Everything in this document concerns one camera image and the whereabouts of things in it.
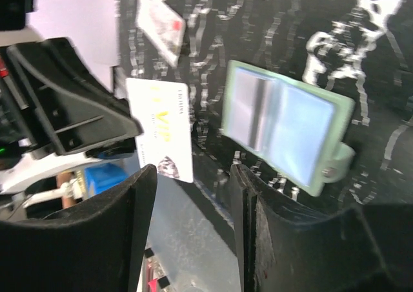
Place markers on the green card holder wallet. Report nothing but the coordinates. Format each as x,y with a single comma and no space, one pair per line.
294,127

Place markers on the white paper card with code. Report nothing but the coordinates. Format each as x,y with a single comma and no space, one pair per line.
164,27

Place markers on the white VIP card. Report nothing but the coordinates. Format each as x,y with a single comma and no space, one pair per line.
162,109

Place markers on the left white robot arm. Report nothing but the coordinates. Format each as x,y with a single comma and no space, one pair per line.
17,174

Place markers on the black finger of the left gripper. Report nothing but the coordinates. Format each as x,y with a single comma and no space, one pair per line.
73,111

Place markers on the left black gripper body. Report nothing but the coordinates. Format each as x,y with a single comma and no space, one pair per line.
18,124

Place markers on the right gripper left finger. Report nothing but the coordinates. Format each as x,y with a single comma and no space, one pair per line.
95,245

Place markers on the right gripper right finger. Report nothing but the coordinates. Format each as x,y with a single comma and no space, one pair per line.
282,245

